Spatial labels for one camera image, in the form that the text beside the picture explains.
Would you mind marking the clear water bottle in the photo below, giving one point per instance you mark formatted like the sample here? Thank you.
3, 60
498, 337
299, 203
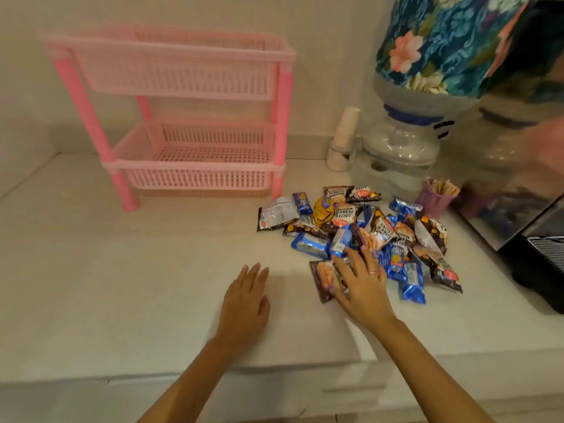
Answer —
414, 99

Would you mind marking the person's left hand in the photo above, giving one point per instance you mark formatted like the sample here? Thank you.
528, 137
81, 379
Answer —
244, 308

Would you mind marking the bunch of wooden stirrers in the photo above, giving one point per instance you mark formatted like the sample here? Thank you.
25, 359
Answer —
445, 187

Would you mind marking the clear water dispenser base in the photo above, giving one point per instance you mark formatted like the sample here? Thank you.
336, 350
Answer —
396, 149

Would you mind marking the person's left forearm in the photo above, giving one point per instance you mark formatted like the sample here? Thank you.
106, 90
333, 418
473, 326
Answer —
194, 383

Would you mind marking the pink two-tier plastic rack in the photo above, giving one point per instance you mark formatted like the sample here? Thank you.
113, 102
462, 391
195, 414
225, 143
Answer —
176, 79

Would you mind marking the brown peanut snack packet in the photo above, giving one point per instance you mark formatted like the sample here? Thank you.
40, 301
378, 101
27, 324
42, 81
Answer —
321, 277

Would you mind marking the purple cup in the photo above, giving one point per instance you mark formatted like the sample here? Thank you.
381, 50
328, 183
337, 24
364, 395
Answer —
434, 204

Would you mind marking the black drip tray grille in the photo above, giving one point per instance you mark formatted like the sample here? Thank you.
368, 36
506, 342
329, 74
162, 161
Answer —
548, 253

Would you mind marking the person's right forearm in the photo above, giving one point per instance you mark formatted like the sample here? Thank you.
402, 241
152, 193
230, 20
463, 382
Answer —
418, 374

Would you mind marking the yellow snack packet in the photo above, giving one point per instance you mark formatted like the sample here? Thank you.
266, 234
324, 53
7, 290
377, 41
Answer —
323, 211

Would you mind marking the stack of paper cups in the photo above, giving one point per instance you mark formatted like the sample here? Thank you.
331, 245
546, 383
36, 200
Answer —
346, 127

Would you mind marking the floral fabric bottle cover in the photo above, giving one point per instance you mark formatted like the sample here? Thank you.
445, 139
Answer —
440, 44

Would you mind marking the person's right hand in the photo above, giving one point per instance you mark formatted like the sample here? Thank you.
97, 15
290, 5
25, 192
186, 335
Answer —
365, 295

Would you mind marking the steel and black coffee machine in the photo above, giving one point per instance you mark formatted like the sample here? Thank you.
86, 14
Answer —
506, 193

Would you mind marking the pile of snack packets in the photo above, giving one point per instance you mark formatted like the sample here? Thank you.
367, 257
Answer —
407, 284

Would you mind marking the white jar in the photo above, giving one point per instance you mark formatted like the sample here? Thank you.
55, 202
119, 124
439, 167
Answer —
337, 160

